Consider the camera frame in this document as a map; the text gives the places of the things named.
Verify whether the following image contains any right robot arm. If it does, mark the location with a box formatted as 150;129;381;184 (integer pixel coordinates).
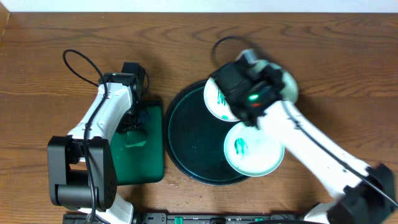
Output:
210;58;397;223

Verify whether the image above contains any green sponge cloth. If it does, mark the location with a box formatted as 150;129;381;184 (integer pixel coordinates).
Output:
125;129;147;148

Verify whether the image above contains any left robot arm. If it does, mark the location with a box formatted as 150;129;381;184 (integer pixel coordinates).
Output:
47;73;146;223

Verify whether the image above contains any green rectangular tray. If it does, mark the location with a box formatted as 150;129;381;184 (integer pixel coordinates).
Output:
111;100;164;185

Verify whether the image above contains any white plate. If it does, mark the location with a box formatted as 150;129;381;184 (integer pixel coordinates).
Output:
224;123;285;177
203;78;239;122
257;59;299;103

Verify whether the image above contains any white plate top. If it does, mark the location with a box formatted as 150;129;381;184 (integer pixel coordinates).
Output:
203;78;239;122

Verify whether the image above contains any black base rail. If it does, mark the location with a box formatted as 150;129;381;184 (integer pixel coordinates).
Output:
62;211;315;224

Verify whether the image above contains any round black tray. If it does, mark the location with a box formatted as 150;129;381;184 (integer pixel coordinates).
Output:
163;80;249;185

